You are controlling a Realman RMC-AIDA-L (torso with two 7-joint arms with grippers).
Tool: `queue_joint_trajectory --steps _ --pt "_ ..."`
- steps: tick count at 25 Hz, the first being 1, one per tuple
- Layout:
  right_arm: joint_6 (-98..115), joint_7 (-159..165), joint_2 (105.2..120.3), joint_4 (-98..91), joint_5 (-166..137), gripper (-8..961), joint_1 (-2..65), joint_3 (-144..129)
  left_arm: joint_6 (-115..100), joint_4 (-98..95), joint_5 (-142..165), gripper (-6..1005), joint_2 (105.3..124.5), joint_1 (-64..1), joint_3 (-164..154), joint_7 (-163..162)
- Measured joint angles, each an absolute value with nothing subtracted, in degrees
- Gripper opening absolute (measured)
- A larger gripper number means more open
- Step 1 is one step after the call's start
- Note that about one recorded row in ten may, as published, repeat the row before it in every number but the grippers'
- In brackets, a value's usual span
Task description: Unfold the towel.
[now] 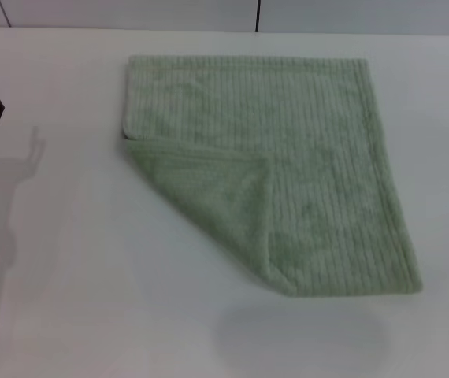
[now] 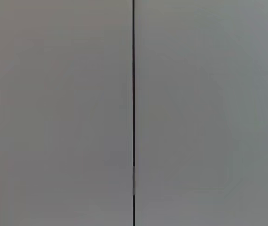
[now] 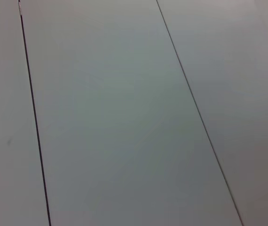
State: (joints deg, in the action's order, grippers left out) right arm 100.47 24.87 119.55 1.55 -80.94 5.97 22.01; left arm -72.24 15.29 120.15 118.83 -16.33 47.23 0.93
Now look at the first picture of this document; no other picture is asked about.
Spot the pale green ribbed towel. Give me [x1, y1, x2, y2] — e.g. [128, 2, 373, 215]
[121, 54, 424, 299]

